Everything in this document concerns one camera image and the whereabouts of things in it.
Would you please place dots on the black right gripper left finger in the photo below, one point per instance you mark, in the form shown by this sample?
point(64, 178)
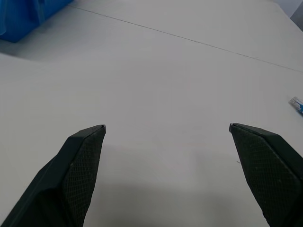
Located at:
point(71, 179)

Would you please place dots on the blue plastic bin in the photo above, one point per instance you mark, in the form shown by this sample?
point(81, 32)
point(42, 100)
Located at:
point(21, 16)

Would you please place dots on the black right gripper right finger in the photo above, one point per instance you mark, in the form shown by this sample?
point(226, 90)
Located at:
point(272, 179)

